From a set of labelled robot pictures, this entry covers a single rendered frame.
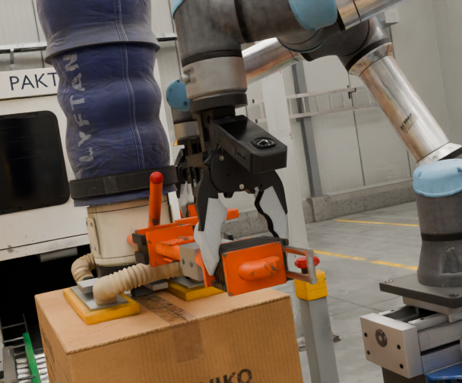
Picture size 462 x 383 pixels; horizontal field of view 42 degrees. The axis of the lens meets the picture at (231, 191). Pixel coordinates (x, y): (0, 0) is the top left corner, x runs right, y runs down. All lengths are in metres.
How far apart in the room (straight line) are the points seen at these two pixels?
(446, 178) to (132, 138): 0.61
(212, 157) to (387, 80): 0.74
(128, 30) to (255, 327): 0.62
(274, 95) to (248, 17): 3.47
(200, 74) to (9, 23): 9.45
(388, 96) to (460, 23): 11.37
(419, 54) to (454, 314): 11.76
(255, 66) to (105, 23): 0.35
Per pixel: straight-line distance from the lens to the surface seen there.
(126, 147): 1.19
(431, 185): 1.21
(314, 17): 0.71
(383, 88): 1.38
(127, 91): 1.21
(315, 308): 1.69
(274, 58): 1.34
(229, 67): 0.72
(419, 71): 12.78
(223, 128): 0.69
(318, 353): 1.72
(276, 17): 0.71
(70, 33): 1.24
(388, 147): 12.13
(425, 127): 1.37
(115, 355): 1.01
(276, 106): 4.16
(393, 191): 11.97
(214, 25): 0.72
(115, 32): 1.22
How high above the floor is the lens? 1.34
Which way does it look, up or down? 3 degrees down
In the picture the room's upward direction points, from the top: 9 degrees counter-clockwise
